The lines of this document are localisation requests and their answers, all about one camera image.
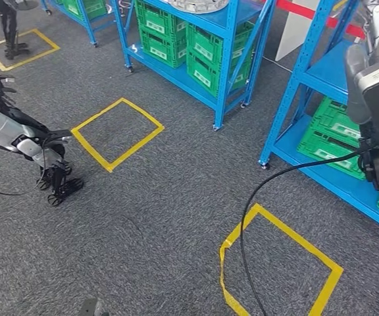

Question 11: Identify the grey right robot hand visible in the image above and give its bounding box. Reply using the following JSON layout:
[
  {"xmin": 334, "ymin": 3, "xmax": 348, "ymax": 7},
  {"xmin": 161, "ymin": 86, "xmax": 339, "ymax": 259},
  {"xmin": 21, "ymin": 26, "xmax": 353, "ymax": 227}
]
[{"xmin": 344, "ymin": 0, "xmax": 379, "ymax": 126}]

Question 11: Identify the white desk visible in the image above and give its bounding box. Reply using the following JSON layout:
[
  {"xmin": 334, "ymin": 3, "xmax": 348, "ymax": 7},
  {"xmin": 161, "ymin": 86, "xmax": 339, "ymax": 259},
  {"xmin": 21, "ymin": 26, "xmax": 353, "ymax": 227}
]
[{"xmin": 274, "ymin": 0, "xmax": 320, "ymax": 63}]

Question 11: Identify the red barrier belt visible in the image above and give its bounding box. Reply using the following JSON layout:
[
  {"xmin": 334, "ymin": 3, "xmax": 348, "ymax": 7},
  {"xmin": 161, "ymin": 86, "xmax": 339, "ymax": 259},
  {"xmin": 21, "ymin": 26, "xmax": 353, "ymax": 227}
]
[{"xmin": 276, "ymin": 0, "xmax": 366, "ymax": 40}]

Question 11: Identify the small blue metal rack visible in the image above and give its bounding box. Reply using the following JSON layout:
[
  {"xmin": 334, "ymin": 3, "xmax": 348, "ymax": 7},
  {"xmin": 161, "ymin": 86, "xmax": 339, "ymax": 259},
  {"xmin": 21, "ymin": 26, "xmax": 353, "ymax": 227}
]
[{"xmin": 111, "ymin": 0, "xmax": 277, "ymax": 132}]

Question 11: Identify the yellow floor tape square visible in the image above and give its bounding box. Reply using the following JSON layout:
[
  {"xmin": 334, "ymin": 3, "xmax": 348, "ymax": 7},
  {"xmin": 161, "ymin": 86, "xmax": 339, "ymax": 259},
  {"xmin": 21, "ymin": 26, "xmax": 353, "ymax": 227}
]
[{"xmin": 219, "ymin": 202, "xmax": 345, "ymax": 316}]

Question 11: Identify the silver plastic wheel hubcap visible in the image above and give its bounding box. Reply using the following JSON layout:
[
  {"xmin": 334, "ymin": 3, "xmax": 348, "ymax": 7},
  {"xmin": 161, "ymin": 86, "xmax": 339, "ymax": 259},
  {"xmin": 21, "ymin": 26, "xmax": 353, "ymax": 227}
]
[{"xmin": 167, "ymin": 0, "xmax": 230, "ymax": 14}]

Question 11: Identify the silver black humanoid robot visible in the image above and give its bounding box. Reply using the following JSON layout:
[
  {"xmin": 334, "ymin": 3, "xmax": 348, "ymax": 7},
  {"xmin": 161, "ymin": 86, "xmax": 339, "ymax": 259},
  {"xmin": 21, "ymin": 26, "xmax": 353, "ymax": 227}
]
[{"xmin": 0, "ymin": 47, "xmax": 85, "ymax": 209}]

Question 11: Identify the dark humanoid robot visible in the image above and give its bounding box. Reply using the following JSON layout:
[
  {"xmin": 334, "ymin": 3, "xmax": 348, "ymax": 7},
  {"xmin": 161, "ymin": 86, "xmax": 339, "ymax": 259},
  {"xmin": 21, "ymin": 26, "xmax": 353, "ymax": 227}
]
[{"xmin": 0, "ymin": 0, "xmax": 40, "ymax": 61}]

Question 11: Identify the white charging cable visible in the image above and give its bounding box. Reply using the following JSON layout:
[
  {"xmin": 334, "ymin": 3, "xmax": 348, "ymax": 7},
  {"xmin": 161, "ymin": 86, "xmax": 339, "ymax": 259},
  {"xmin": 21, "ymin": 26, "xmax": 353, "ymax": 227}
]
[{"xmin": 262, "ymin": 55, "xmax": 294, "ymax": 74}]

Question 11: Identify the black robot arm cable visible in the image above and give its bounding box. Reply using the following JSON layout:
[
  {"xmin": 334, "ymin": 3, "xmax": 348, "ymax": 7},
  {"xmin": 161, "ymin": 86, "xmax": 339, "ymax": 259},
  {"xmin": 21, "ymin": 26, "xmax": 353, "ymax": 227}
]
[{"xmin": 239, "ymin": 147, "xmax": 364, "ymax": 316}]

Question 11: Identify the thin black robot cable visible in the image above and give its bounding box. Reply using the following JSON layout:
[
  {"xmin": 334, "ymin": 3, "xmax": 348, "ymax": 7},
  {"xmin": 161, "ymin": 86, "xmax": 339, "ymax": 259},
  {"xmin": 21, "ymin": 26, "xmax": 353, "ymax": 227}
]
[{"xmin": 0, "ymin": 137, "xmax": 49, "ymax": 197}]

